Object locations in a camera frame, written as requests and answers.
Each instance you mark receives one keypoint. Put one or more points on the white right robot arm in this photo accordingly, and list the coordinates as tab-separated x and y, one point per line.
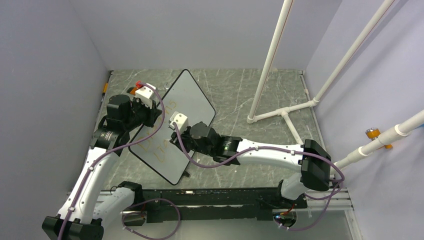
310	163

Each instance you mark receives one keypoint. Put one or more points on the white PVC pipe frame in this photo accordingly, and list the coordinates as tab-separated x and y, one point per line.
299	30

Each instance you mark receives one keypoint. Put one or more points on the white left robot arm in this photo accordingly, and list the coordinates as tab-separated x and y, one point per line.
80	217

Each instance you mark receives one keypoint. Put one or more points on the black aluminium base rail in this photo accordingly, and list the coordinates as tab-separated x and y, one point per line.
262	204

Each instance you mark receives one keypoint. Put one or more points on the orange-black screwdriver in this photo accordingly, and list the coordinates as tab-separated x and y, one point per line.
105	88

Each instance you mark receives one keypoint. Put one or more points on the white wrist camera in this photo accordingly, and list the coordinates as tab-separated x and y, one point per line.
145	92
178	121

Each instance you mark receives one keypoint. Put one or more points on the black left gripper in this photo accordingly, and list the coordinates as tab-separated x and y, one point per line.
153	112

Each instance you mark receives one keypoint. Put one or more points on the orange clamp on pipe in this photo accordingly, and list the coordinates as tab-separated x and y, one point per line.
373	133

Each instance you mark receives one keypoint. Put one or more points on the white whiteboard black frame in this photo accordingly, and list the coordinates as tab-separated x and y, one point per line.
153	147

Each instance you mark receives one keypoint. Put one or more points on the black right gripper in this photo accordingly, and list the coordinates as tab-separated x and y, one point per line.
175	140

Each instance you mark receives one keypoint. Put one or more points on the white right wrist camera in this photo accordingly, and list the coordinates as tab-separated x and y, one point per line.
178	121

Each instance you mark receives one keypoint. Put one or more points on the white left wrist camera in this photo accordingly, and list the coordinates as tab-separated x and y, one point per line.
145	92

